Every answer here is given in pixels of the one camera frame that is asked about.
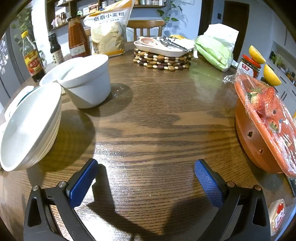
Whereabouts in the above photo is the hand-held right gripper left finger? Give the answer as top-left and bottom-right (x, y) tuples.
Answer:
(23, 159), (109, 241)

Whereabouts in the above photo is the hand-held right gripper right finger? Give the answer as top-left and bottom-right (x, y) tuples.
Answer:
(194, 159), (271, 241)

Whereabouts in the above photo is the large white bowl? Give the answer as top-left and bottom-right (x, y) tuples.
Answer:
(0, 82), (62, 172)

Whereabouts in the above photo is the deep white bowl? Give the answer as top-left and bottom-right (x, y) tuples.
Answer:
(57, 54), (112, 109)

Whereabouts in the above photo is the white square plate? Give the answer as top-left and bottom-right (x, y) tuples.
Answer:
(4, 85), (35, 121)

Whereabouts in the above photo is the small white cup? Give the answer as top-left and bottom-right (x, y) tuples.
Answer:
(39, 69), (61, 90)

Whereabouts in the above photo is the red white snack packet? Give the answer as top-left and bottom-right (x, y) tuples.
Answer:
(268, 199), (286, 234)

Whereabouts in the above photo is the strawberry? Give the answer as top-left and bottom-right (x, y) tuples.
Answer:
(246, 87), (263, 109)
(260, 87), (277, 116)

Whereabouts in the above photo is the orange colander with strawberries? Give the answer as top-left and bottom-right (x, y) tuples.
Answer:
(223, 74), (296, 179)

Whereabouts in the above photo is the chili sauce jar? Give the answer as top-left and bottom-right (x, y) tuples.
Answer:
(236, 54), (262, 79)

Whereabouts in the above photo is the lemon wedge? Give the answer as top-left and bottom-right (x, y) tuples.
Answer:
(264, 64), (282, 87)
(248, 46), (266, 65)

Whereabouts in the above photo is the grey fridge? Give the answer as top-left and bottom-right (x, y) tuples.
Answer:
(0, 30), (23, 98)

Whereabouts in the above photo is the vinegar bottle with yellow cap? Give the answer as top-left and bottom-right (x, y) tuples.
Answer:
(21, 31), (45, 82)

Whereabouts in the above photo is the wooden bead trivet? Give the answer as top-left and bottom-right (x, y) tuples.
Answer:
(133, 48), (193, 71)

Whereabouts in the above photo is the napa cabbage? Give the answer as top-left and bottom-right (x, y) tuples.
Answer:
(194, 35), (233, 72)

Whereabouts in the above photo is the dark soy sauce bottle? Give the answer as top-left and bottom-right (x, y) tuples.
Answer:
(48, 32), (65, 66)

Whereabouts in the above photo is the metal fork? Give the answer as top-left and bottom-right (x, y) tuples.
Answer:
(165, 37), (192, 52)

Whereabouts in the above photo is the red sauce bottle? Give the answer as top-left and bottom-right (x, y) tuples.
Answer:
(67, 16), (91, 58)

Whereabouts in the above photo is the yellow white packet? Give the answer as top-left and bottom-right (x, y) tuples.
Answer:
(170, 35), (195, 50)

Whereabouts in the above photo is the flour bag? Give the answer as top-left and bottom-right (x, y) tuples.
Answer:
(83, 0), (136, 58)

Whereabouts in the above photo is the white divided tray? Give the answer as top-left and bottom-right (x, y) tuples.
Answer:
(134, 36), (195, 56)

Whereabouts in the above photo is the metal spoon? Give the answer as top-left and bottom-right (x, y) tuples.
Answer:
(154, 37), (176, 48)

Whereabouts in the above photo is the brown glass jar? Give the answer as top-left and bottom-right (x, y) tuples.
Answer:
(55, 13), (68, 26)

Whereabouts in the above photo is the white cabinet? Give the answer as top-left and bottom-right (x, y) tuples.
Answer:
(261, 5), (296, 121)

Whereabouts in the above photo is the dark door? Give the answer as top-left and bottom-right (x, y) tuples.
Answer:
(223, 0), (250, 62)

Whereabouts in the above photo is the wooden chair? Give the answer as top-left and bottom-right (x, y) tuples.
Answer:
(127, 20), (166, 42)

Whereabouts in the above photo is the leafy green plant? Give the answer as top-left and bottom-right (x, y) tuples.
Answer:
(11, 9), (35, 44)

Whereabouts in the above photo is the hanging vine plant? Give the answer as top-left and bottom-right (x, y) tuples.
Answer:
(157, 0), (188, 28)

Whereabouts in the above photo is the row of spice jars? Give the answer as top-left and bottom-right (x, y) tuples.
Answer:
(134, 0), (166, 6)

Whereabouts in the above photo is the wooden wall shelf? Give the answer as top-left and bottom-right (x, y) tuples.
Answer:
(45, 0), (167, 32)

